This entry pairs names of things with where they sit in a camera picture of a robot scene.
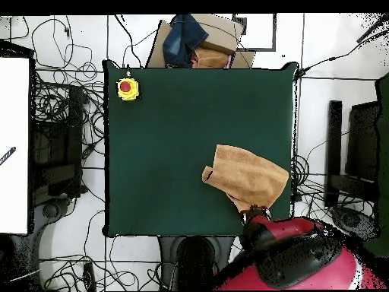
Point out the black striped rod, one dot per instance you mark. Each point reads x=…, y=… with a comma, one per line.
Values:
x=7, y=155

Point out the dark grey stand base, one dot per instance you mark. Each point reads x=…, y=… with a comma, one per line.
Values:
x=50, y=211
x=352, y=220

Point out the blue denim jeans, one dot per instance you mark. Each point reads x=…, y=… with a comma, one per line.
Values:
x=182, y=39

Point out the black stand frame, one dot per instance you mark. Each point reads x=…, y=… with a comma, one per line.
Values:
x=363, y=143

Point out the yellow emergency stop button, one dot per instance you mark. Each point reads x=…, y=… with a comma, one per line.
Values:
x=127, y=88

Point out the black equipment rack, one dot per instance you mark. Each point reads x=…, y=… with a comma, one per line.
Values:
x=57, y=152

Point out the dark green table cloth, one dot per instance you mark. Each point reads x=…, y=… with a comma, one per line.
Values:
x=152, y=137

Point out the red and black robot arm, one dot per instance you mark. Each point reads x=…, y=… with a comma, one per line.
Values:
x=304, y=258

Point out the black square frame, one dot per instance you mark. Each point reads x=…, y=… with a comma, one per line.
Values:
x=274, y=33

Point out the brown cardboard box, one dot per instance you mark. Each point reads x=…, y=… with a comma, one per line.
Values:
x=222, y=33

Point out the orange-brown folded cloth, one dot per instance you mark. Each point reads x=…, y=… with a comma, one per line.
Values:
x=211, y=57

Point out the tan terry towel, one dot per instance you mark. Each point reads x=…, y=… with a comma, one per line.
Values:
x=246, y=173

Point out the white board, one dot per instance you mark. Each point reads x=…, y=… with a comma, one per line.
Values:
x=13, y=146

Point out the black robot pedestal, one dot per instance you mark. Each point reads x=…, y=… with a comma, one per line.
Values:
x=194, y=261

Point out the black floor bar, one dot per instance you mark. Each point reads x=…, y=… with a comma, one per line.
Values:
x=333, y=152

